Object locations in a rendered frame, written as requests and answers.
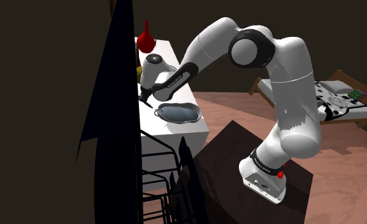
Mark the small yellow object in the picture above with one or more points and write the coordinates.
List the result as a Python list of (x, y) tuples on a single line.
[(138, 74)]

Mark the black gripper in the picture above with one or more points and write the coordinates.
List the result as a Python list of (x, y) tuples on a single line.
[(145, 93)]

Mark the wooden bed with patterned bedding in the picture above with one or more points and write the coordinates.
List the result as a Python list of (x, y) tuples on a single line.
[(342, 107)]

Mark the dark robot stand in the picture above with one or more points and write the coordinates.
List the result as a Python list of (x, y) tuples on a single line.
[(224, 173)]

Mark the red vase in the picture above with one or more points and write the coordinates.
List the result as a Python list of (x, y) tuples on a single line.
[(146, 42)]

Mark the white table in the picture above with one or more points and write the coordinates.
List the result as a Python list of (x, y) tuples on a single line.
[(168, 133)]

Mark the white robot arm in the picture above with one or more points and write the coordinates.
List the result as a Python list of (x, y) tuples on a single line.
[(292, 102)]

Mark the black frame chair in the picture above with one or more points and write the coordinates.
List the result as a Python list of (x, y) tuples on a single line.
[(115, 124)]

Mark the grey-blue oval tray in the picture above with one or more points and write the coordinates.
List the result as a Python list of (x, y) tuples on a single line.
[(178, 113)]

